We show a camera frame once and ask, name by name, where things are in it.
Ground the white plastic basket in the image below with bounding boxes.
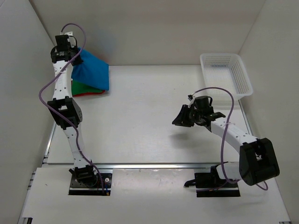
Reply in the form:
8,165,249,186
200,53,253,103

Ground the blue t shirt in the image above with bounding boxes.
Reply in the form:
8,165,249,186
71,50,109,91

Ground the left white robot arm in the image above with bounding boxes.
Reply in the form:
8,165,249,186
47,32,98,187

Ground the folded green t shirt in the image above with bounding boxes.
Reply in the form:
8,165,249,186
71,79,103,96

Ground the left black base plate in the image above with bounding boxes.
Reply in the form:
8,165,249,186
68,172,113,196

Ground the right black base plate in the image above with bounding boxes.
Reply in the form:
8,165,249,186
184,172,241,198

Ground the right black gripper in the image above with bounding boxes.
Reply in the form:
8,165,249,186
172,105,202,127

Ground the aluminium rail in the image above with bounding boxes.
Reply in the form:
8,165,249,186
42,163,241,170

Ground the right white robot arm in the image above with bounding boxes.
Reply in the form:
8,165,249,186
172,96,280,187

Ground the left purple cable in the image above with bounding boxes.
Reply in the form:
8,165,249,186
38,23,111,196

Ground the folded red t shirt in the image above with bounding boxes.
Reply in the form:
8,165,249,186
70,78,106,98

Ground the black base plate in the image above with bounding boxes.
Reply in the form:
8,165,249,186
68,172,113,196
184,172,241,198

